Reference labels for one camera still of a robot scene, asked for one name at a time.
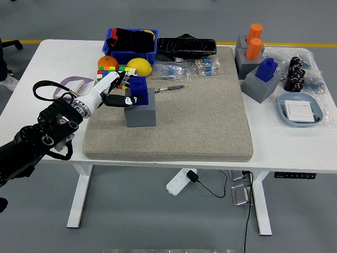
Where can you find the black wrapped tray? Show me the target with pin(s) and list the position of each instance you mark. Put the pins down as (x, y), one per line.
(184, 46)

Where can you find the clear bag brown resistors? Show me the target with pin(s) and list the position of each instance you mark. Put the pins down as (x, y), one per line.
(206, 66)

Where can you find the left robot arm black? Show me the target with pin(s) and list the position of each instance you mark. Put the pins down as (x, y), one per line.
(39, 134)

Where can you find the multicoloured puzzle cube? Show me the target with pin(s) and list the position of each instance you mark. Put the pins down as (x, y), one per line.
(130, 69)
(104, 71)

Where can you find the white table leg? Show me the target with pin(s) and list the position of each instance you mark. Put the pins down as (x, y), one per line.
(263, 210)
(79, 200)

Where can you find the black robot body part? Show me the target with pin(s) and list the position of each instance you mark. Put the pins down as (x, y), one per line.
(2, 205)

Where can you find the person's leg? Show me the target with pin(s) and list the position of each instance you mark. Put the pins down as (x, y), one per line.
(2, 60)

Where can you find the black cloth bundle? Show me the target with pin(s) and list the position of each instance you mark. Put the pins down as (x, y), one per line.
(137, 39)

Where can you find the white power strip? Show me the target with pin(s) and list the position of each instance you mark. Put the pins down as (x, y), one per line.
(176, 184)

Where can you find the purple shallow dish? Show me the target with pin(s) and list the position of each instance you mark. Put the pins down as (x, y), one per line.
(73, 77)

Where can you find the grey-brown mat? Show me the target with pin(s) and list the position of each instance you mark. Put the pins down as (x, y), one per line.
(197, 118)

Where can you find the blue square seal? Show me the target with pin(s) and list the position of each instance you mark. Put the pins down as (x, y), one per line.
(139, 88)
(266, 71)

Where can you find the black chair base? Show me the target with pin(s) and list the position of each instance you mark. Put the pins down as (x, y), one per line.
(14, 43)

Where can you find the shiny metal bracket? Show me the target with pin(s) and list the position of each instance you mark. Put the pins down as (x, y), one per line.
(238, 175)
(241, 195)

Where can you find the yellow lemon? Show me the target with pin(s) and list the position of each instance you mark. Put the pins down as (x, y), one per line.
(140, 66)

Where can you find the person's white shoe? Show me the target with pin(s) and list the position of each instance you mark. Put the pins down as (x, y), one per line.
(10, 83)

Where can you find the clear bag blue parts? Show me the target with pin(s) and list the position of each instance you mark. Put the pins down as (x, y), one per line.
(314, 85)

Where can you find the small dark electronic part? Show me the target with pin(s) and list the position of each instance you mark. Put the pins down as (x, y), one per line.
(316, 117)

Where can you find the blue plastic bin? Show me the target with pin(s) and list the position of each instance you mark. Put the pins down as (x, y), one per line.
(131, 56)

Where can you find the light blue shallow dish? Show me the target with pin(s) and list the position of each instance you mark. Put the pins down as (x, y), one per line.
(281, 105)

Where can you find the orange fruit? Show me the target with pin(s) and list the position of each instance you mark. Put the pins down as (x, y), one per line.
(108, 62)

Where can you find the clear bag blue resistors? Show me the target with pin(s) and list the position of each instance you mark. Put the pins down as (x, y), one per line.
(168, 71)

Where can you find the white switch panel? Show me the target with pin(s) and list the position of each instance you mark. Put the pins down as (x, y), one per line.
(75, 84)
(85, 88)
(298, 110)

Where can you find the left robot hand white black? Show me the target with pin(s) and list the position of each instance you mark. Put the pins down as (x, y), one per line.
(98, 89)

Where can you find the yellow rounded item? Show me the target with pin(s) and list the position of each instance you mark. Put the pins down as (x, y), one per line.
(150, 33)

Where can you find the grey square seal holder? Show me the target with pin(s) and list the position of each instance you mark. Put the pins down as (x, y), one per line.
(140, 117)
(245, 68)
(259, 91)
(241, 42)

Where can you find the black power adapter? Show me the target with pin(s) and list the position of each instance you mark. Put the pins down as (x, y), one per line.
(192, 176)

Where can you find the small metal multitool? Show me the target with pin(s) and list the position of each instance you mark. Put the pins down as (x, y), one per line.
(173, 87)

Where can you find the orange cylinder seal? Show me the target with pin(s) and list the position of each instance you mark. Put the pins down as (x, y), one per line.
(254, 50)
(255, 31)

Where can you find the black cylindrical capacitor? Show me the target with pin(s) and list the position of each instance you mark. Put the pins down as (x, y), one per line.
(298, 87)
(290, 83)
(301, 73)
(295, 62)
(293, 71)

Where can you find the black table control panel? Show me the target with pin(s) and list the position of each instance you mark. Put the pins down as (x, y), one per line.
(295, 175)

